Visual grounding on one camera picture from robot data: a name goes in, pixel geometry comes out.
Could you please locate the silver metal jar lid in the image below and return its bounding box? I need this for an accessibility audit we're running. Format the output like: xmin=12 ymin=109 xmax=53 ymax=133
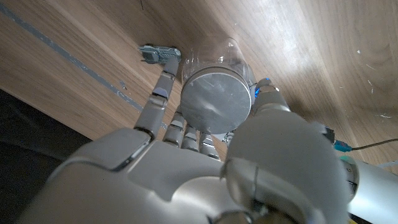
xmin=180 ymin=65 xmax=252 ymax=135

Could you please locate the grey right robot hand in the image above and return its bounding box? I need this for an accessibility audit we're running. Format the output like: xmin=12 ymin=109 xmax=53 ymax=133
xmin=14 ymin=55 xmax=352 ymax=224

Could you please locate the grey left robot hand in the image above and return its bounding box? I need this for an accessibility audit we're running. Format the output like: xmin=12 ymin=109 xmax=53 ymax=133
xmin=221 ymin=130 xmax=236 ymax=147

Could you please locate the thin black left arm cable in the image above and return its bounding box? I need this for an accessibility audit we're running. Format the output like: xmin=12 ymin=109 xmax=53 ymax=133
xmin=351 ymin=138 xmax=398 ymax=152

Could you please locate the clear plastic jar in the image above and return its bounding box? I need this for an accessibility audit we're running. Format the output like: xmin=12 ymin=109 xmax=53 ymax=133
xmin=180 ymin=37 xmax=257 ymax=135

